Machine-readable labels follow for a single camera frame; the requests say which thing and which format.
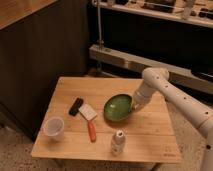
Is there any black rectangular block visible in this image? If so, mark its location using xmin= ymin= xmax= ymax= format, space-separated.
xmin=69 ymin=98 xmax=83 ymax=116

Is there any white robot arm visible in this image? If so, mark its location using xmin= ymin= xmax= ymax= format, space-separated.
xmin=132 ymin=67 xmax=213 ymax=171

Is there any metal shelf rack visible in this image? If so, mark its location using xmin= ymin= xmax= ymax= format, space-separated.
xmin=88 ymin=0 xmax=213 ymax=104

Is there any clear plastic cup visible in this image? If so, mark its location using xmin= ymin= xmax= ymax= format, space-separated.
xmin=43 ymin=117 xmax=64 ymax=141

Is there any green ceramic bowl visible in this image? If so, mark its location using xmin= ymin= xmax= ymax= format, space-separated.
xmin=103 ymin=94 xmax=132 ymax=122

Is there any dark wooden cabinet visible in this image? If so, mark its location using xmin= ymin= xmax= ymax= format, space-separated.
xmin=0 ymin=0 xmax=88 ymax=140

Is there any wooden table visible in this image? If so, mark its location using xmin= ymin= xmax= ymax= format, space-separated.
xmin=31 ymin=77 xmax=181 ymax=163

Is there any white plastic bottle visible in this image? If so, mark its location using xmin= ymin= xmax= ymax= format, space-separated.
xmin=111 ymin=130 xmax=126 ymax=156

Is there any orange handled scraper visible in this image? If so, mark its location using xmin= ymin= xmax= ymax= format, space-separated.
xmin=79 ymin=104 xmax=97 ymax=142

